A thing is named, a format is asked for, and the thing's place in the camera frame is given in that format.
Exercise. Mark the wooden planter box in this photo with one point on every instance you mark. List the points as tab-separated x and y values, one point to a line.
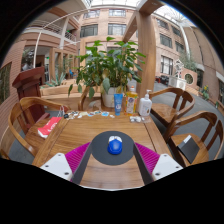
60	90

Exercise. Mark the white abstract sculpture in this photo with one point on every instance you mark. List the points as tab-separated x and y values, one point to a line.
179	68

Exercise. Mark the blue and white computer mouse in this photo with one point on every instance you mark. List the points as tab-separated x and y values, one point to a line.
115	146

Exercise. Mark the dark red wooden lectern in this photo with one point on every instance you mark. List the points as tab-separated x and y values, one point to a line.
30	86

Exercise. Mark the yellow flowering plant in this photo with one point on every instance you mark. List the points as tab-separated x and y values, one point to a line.
204	92

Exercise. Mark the red and white booklet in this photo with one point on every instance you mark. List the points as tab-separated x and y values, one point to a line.
50	126

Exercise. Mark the large green potted plant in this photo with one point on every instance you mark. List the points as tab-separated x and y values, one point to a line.
110	63

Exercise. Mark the blue squeeze tube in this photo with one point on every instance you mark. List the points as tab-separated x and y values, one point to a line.
118	103

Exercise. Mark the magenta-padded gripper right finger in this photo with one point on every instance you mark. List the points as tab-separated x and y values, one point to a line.
165	165

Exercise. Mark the wooden pillar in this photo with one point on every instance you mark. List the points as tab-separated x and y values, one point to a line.
146	56

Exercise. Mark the yellow detergent bottle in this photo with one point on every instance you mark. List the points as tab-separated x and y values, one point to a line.
131	103

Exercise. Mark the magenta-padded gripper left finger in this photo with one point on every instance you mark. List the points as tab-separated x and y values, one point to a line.
59	164

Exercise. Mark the black notebook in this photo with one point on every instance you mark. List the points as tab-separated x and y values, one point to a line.
188	149

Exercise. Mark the round black mouse pad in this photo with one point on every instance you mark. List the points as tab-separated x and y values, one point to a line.
100	150

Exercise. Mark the clear plastic packet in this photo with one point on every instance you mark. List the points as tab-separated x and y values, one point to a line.
139	119

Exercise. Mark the wooden armchair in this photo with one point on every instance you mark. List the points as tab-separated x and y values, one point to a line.
166	111
36	131
81	100
201	153

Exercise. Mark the white pump bottle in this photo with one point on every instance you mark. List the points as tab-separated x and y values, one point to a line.
144	106

